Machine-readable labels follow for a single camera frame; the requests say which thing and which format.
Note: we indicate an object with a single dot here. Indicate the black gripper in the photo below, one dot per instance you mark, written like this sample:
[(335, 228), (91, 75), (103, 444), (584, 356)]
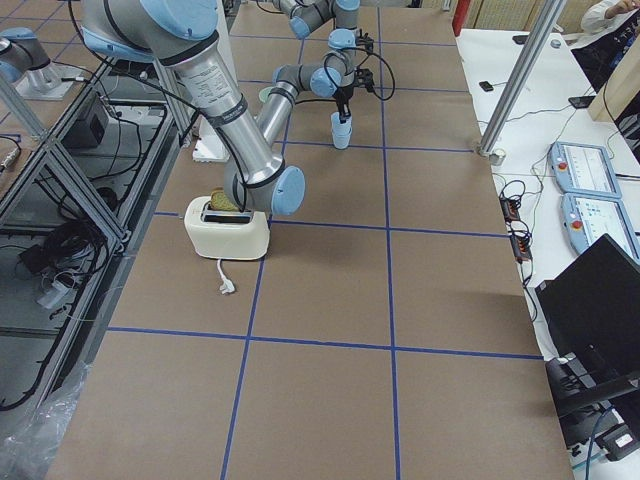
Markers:
[(344, 94)]

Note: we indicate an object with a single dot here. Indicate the light blue cup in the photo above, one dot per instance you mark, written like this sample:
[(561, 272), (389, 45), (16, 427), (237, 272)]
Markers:
[(341, 141), (336, 127)]

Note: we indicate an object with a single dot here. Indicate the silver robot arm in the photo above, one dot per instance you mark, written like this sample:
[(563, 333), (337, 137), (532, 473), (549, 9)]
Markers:
[(183, 36), (305, 17)]

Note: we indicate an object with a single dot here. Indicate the green plastic bowl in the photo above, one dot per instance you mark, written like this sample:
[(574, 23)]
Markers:
[(264, 94)]

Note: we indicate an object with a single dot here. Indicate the small black box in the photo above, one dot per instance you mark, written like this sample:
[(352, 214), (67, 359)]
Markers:
[(486, 86)]

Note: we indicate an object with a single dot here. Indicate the brown toast slice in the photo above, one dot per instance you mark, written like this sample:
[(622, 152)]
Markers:
[(220, 202)]

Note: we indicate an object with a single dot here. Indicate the cream white toaster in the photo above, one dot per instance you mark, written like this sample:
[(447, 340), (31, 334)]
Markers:
[(226, 235)]

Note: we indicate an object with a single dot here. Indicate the white power plug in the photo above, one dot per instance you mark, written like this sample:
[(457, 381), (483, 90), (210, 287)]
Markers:
[(226, 287)]

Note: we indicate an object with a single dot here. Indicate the black phone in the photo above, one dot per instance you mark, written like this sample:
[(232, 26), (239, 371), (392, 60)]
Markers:
[(581, 102)]

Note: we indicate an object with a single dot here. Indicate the teach pendant far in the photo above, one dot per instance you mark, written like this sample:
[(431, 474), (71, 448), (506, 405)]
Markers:
[(581, 168)]

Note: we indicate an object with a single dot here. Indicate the teach pendant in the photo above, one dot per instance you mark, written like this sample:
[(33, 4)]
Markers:
[(587, 218), (581, 168)]

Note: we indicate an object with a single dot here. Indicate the teach pendant near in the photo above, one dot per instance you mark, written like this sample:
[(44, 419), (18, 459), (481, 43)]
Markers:
[(587, 218)]

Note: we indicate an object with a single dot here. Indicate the black laptop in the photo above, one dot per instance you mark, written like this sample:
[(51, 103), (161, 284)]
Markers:
[(593, 306)]

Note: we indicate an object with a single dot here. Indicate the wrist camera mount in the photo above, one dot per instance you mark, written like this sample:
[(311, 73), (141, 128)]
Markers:
[(364, 41), (364, 78)]

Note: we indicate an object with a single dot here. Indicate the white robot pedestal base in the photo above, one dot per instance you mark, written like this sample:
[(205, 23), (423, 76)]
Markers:
[(208, 147)]

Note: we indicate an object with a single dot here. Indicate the aluminium frame post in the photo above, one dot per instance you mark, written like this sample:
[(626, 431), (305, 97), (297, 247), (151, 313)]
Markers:
[(542, 28)]

